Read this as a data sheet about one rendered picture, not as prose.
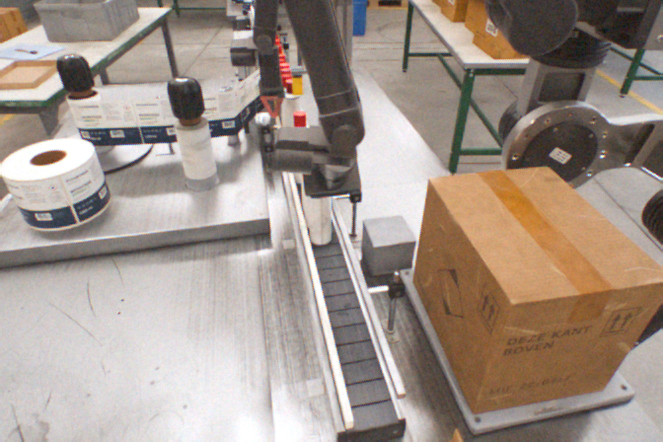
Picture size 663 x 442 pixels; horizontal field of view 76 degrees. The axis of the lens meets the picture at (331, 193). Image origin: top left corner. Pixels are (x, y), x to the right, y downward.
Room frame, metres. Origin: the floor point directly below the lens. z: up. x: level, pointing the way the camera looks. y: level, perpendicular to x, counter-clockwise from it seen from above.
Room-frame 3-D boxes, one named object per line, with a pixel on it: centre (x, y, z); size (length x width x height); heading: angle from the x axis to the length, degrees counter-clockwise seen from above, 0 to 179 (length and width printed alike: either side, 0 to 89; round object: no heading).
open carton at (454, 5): (3.47, -1.00, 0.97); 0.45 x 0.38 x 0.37; 94
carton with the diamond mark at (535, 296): (0.53, -0.32, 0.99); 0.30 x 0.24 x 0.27; 10
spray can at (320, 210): (0.76, 0.03, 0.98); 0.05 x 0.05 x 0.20
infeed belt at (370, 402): (1.14, 0.10, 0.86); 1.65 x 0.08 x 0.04; 12
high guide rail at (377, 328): (0.86, 0.01, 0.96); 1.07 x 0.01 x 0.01; 12
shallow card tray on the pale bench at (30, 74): (2.08, 1.52, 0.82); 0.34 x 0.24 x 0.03; 6
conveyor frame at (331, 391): (1.14, 0.10, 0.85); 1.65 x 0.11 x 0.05; 12
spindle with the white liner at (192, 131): (1.01, 0.36, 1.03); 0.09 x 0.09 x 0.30
